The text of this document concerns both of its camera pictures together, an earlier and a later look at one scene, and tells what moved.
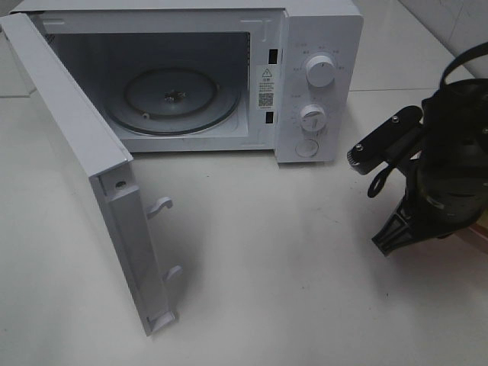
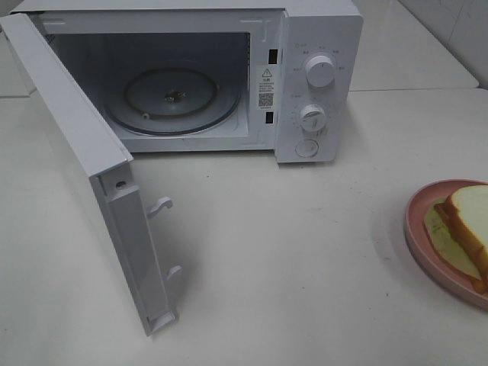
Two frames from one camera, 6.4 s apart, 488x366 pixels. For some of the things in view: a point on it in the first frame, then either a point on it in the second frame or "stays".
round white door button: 306,148 stays
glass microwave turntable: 174,102 stays
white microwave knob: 313,117 stays
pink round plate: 479,229 -> 423,245
